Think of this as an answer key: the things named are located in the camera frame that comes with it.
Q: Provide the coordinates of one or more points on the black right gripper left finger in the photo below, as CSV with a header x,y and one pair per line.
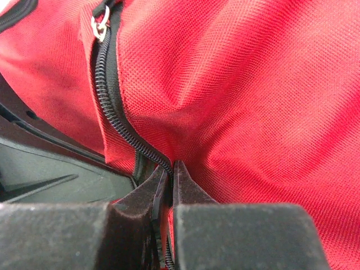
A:
x,y
99,235

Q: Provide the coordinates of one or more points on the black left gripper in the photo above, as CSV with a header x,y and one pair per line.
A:
x,y
39,164

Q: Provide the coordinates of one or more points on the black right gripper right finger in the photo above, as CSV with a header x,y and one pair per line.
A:
x,y
210,235

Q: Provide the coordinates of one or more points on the red backpack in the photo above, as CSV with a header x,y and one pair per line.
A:
x,y
260,99

